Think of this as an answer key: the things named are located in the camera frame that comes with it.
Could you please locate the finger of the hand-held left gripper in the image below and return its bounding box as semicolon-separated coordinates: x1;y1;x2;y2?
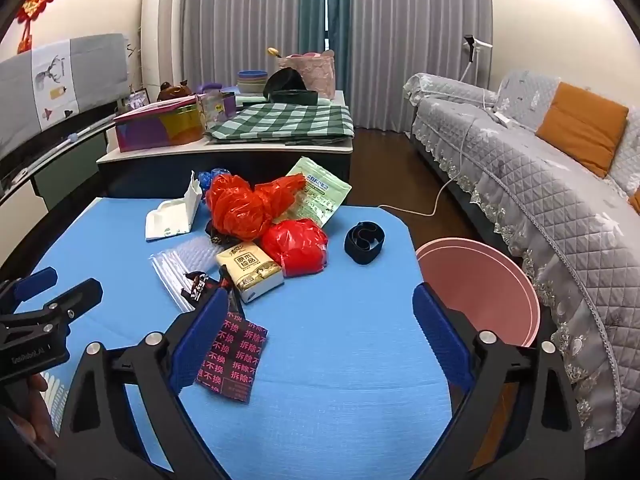
44;278;103;333
0;266;58;311

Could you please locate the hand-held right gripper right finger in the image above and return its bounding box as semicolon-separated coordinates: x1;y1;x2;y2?
412;282;586;480

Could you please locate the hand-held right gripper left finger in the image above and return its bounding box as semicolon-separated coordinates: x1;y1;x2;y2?
54;287;236;480

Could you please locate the black pink printed card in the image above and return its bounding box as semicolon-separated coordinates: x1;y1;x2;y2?
195;305;269;403

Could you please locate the pink plastic bucket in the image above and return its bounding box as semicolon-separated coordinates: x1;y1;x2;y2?
416;237;542;351

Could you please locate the clear zip bag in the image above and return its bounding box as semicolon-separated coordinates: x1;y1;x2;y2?
149;250;201;313

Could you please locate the clear bubble wrap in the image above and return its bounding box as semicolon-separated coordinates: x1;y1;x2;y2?
180;240;223;281

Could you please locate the yellow white tissue pack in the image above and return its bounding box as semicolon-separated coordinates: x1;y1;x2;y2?
216;241;285;304

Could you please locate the dark wrapper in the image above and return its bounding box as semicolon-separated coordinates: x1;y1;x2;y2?
205;220;231;248

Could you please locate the torn white paper carton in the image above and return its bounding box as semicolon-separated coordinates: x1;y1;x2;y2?
145;171;203;241

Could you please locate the black elastic band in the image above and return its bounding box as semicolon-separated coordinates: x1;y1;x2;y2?
344;221;387;266

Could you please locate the balled red plastic bag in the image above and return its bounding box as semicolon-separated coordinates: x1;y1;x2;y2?
260;219;330;277

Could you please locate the large red plastic bag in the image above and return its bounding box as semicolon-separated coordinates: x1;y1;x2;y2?
206;172;307;241

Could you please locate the blue plastic bag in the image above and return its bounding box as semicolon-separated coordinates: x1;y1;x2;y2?
197;167;226;206

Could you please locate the pale green packaging pouch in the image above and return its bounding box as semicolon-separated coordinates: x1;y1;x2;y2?
272;156;352;228

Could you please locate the person's left forearm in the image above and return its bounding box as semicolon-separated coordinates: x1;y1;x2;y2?
0;402;56;480

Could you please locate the person's left hand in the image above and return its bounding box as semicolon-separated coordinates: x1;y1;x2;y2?
12;374;57;466

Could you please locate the television cabinet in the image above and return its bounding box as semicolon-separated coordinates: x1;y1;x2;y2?
0;125;108;261

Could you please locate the blue tablecloth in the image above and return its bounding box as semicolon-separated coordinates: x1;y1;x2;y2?
0;195;453;480

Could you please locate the white rod with blue bead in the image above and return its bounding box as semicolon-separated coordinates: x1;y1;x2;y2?
0;115;118;186

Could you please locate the sofa with grey quilted cover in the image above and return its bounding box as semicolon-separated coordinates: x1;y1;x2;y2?
402;71;640;451

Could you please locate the colourful storage box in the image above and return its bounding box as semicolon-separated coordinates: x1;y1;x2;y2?
114;96;206;153

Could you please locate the coffee table with white top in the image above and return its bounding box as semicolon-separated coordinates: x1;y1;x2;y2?
96;91;356;211

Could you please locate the television with grey dust cover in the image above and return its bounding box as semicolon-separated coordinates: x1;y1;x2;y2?
0;33;128;196

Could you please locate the brown teapot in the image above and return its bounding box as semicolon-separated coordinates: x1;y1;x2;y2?
157;80;193;102

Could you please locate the clear jar with yellow label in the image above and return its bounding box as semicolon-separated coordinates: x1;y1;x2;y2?
200;91;236;123

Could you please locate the green checked cloth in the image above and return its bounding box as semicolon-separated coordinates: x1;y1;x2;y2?
205;102;355;143

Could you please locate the dark green tray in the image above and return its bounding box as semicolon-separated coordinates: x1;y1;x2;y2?
265;89;320;108

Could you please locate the stack of coloured bowls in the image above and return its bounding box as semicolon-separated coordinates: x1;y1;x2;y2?
236;70;271;95

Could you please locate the black bag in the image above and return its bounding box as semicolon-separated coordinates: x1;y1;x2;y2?
263;67;307;103

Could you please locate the white standing air conditioner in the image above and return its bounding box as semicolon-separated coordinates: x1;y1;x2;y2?
141;0;183;93

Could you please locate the pink lace basket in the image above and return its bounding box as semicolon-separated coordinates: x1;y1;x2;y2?
277;50;336;101

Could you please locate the white floor lamp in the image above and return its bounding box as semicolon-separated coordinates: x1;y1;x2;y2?
462;34;493;86

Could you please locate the grey curtain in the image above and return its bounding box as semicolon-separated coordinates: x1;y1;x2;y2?
350;0;493;131
177;0;303;93

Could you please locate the teal curtain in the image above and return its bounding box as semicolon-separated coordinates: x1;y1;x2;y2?
299;0;357;91

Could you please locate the white power cable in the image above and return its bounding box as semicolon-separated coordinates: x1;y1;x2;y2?
377;60;501;217

